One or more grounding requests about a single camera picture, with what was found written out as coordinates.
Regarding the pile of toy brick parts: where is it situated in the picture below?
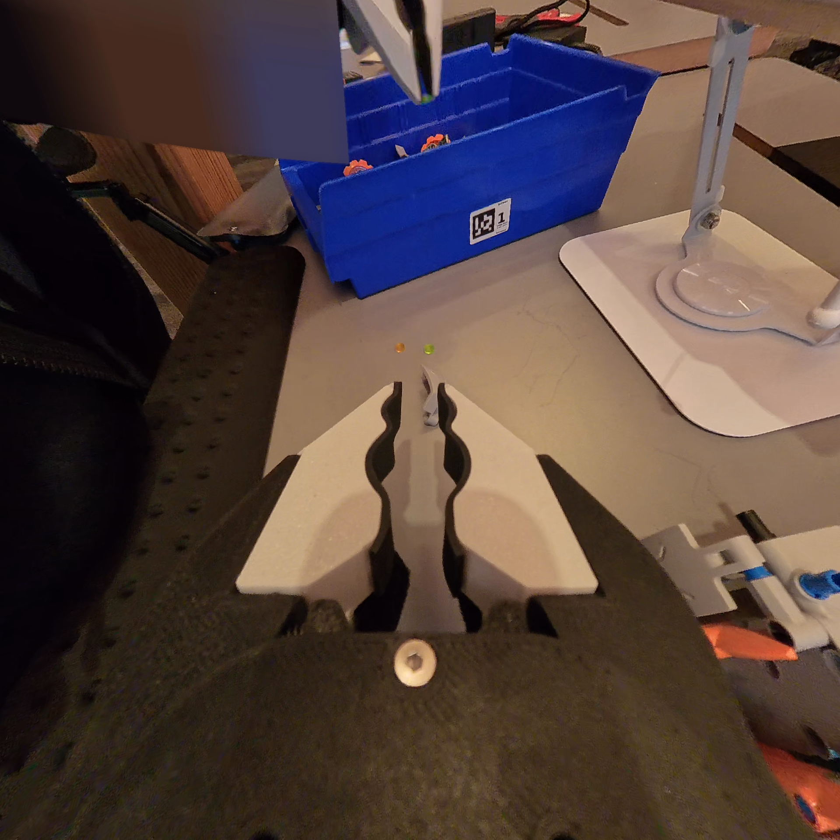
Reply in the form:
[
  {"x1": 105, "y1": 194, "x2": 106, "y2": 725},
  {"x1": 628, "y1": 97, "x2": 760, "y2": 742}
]
[{"x1": 341, "y1": 133, "x2": 460, "y2": 178}]

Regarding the wooden furniture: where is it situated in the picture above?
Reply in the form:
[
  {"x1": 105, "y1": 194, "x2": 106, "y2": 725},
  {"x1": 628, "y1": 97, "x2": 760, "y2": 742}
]
[{"x1": 66, "y1": 131, "x2": 244, "y2": 316}]

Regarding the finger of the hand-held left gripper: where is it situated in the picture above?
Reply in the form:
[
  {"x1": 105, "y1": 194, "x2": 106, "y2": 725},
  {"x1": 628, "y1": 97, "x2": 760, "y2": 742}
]
[
  {"x1": 341, "y1": 0, "x2": 427, "y2": 105},
  {"x1": 412, "y1": 0, "x2": 442, "y2": 101}
]

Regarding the small grey curved brick piece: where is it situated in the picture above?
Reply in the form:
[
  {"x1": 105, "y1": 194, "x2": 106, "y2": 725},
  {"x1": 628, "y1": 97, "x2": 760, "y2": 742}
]
[{"x1": 420, "y1": 366, "x2": 443, "y2": 429}]

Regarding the black studded foam pad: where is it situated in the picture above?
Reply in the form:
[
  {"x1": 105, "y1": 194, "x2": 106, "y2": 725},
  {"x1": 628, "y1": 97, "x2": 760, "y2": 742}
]
[{"x1": 0, "y1": 246, "x2": 306, "y2": 840}]

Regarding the red strap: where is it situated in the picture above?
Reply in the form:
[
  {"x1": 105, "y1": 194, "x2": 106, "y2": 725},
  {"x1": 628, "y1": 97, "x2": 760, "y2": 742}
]
[{"x1": 495, "y1": 3, "x2": 578, "y2": 27}]

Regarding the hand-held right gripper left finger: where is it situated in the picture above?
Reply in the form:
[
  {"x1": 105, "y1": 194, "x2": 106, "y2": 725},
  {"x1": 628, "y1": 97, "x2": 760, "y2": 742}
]
[{"x1": 236, "y1": 381, "x2": 412, "y2": 622}]

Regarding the dark wooden table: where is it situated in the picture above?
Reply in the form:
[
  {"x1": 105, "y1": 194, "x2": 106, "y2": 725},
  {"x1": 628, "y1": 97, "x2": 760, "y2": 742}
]
[{"x1": 735, "y1": 118, "x2": 840, "y2": 191}]

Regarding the black power adapter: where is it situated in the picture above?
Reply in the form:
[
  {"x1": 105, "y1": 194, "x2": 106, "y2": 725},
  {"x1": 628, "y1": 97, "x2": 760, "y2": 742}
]
[{"x1": 499, "y1": 23, "x2": 588, "y2": 47}]

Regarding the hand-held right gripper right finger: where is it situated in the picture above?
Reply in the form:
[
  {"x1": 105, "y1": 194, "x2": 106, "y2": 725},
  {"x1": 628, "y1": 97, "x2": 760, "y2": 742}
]
[{"x1": 434, "y1": 382, "x2": 599, "y2": 622}]

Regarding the white stand with base plate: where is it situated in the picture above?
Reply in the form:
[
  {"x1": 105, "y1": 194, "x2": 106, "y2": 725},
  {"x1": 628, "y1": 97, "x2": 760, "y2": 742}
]
[{"x1": 559, "y1": 16, "x2": 840, "y2": 437}]

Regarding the blue plastic bin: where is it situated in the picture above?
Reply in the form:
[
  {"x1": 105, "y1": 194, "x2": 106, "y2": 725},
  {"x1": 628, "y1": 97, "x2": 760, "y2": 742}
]
[{"x1": 281, "y1": 33, "x2": 659, "y2": 299}]

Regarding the grey orange toy brick model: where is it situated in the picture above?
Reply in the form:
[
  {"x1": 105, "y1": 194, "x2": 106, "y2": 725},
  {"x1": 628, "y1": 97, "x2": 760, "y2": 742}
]
[{"x1": 640, "y1": 511, "x2": 840, "y2": 840}]

